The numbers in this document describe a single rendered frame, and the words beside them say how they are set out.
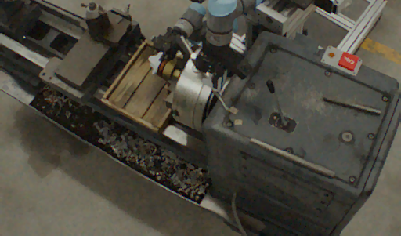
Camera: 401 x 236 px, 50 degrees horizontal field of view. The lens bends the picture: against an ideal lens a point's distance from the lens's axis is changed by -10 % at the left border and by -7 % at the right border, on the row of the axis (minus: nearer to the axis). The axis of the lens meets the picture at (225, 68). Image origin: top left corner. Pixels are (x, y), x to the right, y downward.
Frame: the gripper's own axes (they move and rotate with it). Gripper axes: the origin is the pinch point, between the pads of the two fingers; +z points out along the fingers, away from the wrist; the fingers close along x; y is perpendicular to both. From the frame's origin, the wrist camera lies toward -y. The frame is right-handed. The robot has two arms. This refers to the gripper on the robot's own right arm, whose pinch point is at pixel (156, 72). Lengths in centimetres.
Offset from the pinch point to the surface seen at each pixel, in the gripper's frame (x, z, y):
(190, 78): 14.6, 2.4, -18.9
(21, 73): -52, 16, 95
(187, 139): -21.3, 10.5, -18.2
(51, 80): -18, 19, 50
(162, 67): 3.2, -1.6, -2.5
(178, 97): 9.7, 8.8, -17.5
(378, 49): -109, -138, -71
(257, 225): -53, 22, -57
